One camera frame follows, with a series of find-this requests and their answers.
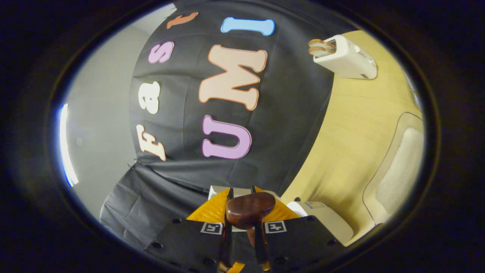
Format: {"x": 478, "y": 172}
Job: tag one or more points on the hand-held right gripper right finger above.
{"x": 295, "y": 242}

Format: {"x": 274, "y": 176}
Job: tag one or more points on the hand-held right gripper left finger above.
{"x": 189, "y": 242}

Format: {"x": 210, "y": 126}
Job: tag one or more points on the white rice cooker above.
{"x": 326, "y": 220}

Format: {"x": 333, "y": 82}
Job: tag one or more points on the brown wooden spoon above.
{"x": 250, "y": 208}

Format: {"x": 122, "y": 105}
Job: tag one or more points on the clear plastic container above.
{"x": 375, "y": 189}

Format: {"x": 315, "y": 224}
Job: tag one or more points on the black backdrop cloth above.
{"x": 284, "y": 113}

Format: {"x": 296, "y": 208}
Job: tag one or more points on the white toaster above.
{"x": 348, "y": 57}

